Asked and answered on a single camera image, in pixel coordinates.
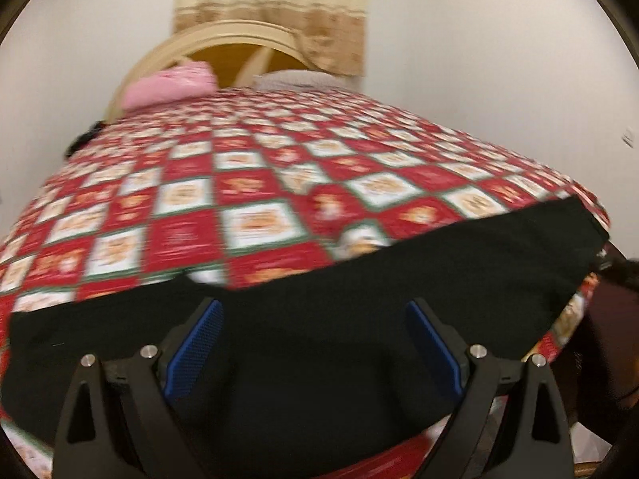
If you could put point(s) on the black pants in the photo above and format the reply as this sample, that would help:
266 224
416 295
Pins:
324 309

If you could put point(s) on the grey striped pillow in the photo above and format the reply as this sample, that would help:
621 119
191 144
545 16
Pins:
299 79

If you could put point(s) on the white wall outlet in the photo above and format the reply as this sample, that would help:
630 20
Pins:
627 137

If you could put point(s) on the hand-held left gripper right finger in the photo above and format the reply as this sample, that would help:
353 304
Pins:
434 354

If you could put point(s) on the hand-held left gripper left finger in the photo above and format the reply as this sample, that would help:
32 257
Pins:
192 354

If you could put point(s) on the pink pillow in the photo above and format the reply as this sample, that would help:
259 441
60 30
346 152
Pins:
164 87

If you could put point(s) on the red checkered printed blanket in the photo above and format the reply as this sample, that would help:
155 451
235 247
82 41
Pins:
249 184

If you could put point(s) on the cream wooden headboard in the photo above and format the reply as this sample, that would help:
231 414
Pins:
224 32

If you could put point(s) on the small black object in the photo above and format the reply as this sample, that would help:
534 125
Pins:
90 134

